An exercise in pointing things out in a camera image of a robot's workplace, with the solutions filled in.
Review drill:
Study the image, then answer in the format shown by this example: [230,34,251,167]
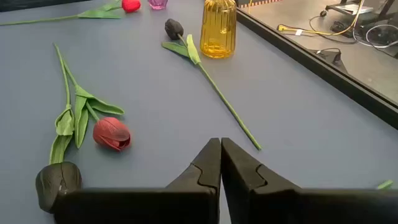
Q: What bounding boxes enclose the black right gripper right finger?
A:
[221,137,398,224]

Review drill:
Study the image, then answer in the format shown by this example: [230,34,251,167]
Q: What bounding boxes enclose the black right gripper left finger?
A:
[54,138,222,224]

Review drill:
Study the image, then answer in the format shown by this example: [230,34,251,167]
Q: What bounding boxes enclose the dark red artificial tulip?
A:
[61,57,132,152]

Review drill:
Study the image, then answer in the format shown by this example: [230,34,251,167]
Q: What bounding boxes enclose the bright red artificial tulip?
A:
[0,0,142,27]
[376,179,394,190]

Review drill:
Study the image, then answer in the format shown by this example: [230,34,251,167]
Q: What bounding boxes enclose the black artificial tulip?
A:
[160,18,262,151]
[35,42,83,214]

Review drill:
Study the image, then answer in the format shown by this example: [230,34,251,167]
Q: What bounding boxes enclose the pink ribbed glass vase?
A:
[147,0,169,11]

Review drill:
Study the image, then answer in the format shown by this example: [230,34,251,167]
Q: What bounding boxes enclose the yellow ribbed glass vase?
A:
[200,0,238,59]

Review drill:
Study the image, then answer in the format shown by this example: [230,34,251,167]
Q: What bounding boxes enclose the black power brick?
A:
[329,20,356,39]

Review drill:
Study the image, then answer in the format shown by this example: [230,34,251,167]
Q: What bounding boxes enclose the orange black striped tape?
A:
[238,0,283,9]

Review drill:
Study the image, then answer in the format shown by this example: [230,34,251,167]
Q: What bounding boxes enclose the white flat board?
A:
[335,3,374,16]

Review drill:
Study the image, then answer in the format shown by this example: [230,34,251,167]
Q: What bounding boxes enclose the black wheeled cart base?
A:
[319,0,398,24]

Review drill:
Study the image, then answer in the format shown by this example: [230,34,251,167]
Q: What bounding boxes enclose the black power adapter with cable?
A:
[309,47,349,75]

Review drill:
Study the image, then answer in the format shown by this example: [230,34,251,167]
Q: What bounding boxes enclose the yellow floor cable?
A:
[277,0,365,37]

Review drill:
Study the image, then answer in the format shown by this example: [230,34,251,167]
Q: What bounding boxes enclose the grey looped floor cable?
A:
[353,24,398,50]

